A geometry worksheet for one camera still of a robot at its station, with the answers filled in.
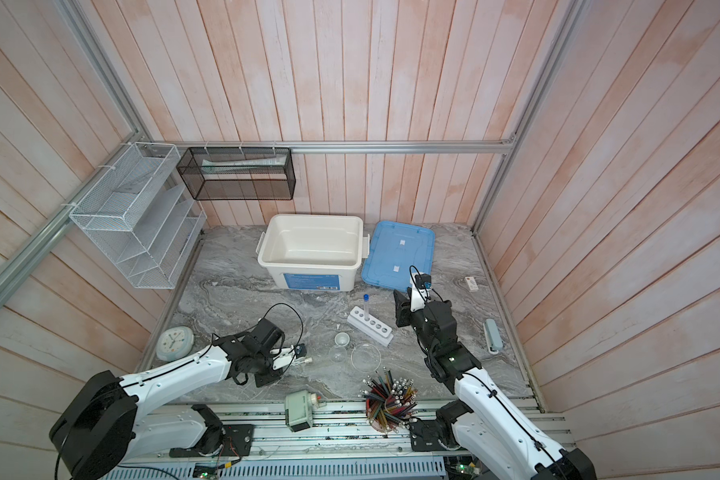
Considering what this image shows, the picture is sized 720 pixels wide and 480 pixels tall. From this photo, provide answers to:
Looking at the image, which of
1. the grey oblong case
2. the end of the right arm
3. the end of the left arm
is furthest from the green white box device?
the grey oblong case

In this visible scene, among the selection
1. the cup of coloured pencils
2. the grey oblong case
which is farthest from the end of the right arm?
the grey oblong case

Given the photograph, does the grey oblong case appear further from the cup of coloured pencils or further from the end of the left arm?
the end of the left arm

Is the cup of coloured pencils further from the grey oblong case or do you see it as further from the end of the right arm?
the grey oblong case

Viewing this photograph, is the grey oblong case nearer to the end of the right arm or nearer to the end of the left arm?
the end of the right arm

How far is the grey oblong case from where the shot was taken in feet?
2.88

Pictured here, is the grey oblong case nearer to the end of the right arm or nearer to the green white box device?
the end of the right arm

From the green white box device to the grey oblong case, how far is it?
54 cm

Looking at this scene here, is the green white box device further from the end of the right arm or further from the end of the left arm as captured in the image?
the end of the right arm

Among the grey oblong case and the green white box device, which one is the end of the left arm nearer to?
the green white box device

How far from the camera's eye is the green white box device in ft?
2.40

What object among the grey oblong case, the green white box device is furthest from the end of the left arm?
the grey oblong case

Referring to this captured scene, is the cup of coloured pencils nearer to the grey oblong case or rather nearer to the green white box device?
the green white box device

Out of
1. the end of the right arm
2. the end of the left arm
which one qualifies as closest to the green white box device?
the end of the left arm
